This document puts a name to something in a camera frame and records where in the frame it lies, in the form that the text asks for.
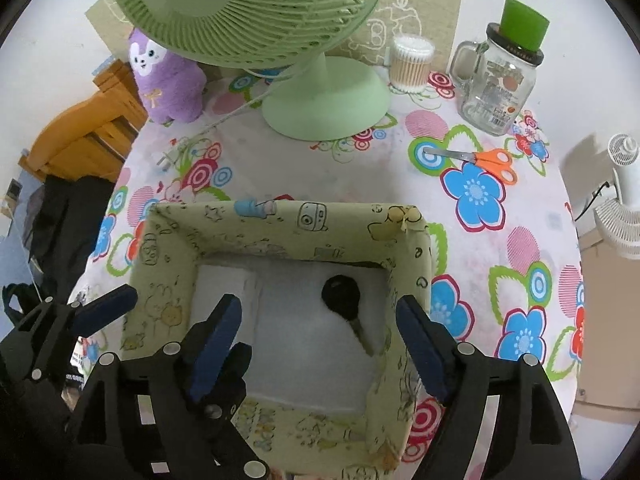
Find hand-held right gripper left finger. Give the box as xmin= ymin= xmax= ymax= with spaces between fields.
xmin=66 ymin=294 xmax=271 ymax=480

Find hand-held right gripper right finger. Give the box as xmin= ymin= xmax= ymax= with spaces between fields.
xmin=395 ymin=294 xmax=583 ymax=480

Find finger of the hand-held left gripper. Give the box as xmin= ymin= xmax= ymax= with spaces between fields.
xmin=202 ymin=342 xmax=254 ymax=424
xmin=0 ymin=284 xmax=139 ymax=387

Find black car key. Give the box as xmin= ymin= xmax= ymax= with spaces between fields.
xmin=321 ymin=275 xmax=376 ymax=358

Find cartoon print fabric storage box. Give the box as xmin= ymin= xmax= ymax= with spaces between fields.
xmin=121 ymin=199 xmax=433 ymax=476

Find dark cloth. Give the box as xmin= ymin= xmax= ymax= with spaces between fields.
xmin=0 ymin=175 xmax=121 ymax=321

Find wooden chair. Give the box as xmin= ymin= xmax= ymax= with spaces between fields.
xmin=19 ymin=60 xmax=151 ymax=183

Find purple plush toy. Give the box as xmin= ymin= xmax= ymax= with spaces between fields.
xmin=127 ymin=27 xmax=207 ymax=125

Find white standing fan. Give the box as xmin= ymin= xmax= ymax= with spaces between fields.
xmin=592 ymin=132 xmax=640 ymax=261

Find green desk fan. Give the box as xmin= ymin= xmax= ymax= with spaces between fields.
xmin=107 ymin=0 xmax=393 ymax=142

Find glass mug jar green lid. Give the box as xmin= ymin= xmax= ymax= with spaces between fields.
xmin=448 ymin=0 xmax=551 ymax=136

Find cotton swab container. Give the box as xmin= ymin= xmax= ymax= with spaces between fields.
xmin=387 ymin=34 xmax=436 ymax=93

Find orange handled scissors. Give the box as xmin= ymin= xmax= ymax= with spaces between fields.
xmin=422 ymin=146 xmax=518 ymax=184

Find black cable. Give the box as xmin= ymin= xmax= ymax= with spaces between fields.
xmin=572 ymin=180 xmax=613 ymax=223

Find white power cord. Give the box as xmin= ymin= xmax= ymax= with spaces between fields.
xmin=157 ymin=67 xmax=296 ymax=168

